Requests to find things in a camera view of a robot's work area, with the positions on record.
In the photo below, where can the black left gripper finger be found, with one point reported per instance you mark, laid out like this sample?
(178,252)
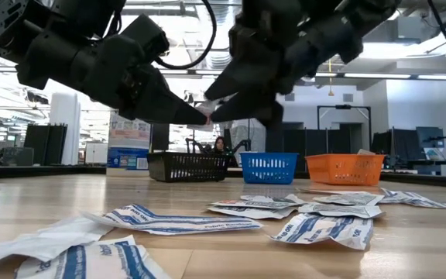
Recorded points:
(165,106)

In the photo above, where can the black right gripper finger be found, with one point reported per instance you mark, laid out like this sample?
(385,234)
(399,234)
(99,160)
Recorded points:
(246,75)
(254,106)

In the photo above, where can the white packet with red print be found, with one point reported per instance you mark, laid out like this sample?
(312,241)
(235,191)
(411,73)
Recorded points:
(207,110)
(364,152)
(230,203)

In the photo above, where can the blue plastic basket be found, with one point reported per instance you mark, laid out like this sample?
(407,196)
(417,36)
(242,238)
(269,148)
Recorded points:
(269,168)

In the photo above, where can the black plastic basket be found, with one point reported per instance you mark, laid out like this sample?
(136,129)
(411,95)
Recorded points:
(188,166)

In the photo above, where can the blue striped fabric bandage packet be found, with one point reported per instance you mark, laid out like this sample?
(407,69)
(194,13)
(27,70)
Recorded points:
(323,230)
(87,259)
(169,222)
(416,198)

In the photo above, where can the plain white bandage packet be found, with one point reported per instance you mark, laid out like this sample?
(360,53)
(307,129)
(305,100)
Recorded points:
(41,238)

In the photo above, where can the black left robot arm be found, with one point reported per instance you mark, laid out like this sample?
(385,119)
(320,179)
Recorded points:
(33,42)

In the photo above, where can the black background robot arm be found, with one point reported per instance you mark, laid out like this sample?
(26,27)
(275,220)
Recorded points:
(192,145)

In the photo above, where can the black background monitor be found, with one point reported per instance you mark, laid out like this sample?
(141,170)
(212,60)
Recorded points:
(160,135)

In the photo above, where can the white wipes canister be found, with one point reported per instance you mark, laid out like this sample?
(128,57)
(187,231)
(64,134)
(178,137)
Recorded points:
(128,143)

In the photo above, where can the person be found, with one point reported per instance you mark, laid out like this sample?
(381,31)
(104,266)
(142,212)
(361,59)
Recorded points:
(220,146)

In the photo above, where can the white building column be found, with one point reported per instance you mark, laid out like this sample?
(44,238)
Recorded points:
(65,131)

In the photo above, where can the long ceiling light bar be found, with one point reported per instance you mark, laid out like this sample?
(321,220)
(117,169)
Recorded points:
(378,75)

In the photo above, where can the white cabinet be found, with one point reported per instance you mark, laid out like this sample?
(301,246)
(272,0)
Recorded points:
(96,153)

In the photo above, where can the black partition panels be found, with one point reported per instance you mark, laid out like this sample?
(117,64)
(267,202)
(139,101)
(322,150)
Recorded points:
(45,145)

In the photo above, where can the orange plastic basket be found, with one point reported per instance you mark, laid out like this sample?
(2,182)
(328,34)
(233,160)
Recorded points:
(345,170)

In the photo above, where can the grey storage bin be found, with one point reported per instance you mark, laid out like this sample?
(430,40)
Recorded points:
(18,157)

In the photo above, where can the dark partition panel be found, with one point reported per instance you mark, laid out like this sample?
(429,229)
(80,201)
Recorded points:
(397,147)

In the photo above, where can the grey screen on stand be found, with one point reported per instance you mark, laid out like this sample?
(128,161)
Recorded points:
(430,139)

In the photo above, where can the black station frame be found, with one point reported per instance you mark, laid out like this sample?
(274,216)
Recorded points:
(249,133)
(343,107)

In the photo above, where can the silver air duct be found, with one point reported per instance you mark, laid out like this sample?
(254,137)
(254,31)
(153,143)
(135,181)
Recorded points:
(219,60)

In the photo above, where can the dark partition wall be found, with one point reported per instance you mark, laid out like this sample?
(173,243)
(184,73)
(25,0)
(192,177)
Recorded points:
(316,141)

